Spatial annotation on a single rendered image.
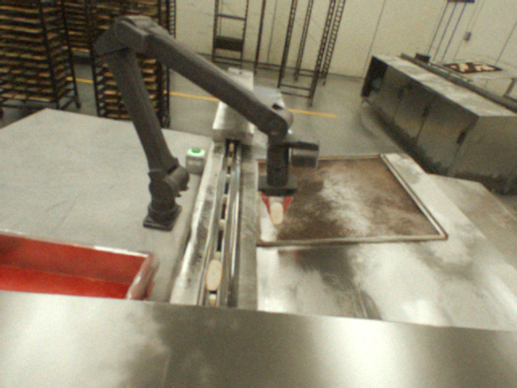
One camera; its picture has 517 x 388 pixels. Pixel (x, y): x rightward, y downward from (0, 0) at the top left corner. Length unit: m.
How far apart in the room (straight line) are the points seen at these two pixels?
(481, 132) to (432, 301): 2.82
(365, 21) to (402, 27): 0.82
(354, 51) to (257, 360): 8.22
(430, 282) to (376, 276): 0.12
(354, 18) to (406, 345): 8.10
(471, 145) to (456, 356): 3.37
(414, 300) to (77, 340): 0.71
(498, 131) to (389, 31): 5.27
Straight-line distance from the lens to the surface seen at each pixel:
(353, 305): 0.76
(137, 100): 0.90
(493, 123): 3.56
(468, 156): 3.60
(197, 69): 0.80
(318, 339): 0.19
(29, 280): 0.93
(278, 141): 0.77
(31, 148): 1.53
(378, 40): 8.45
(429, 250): 0.95
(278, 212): 0.90
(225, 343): 0.18
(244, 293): 0.85
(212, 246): 0.91
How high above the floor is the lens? 1.45
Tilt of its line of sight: 32 degrees down
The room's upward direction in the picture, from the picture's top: 10 degrees clockwise
